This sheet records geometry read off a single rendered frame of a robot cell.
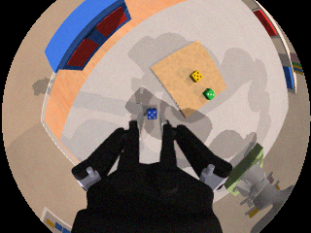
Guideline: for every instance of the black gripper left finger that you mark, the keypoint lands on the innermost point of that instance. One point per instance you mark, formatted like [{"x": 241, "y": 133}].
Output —
[{"x": 98, "y": 165}]

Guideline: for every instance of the green die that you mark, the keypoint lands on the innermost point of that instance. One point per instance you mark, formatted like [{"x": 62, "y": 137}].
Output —
[{"x": 209, "y": 94}]

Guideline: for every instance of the blue die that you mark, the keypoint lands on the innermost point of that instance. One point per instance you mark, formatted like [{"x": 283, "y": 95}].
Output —
[{"x": 152, "y": 113}]

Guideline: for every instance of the tan square mat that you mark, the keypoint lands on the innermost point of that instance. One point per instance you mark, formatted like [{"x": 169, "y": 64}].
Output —
[{"x": 174, "y": 72}]

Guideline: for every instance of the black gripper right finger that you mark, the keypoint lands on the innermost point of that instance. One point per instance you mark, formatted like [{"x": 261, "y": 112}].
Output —
[{"x": 210, "y": 168}]

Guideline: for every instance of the yellow die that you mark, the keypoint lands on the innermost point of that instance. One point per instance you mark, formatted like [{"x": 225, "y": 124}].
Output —
[{"x": 196, "y": 76}]

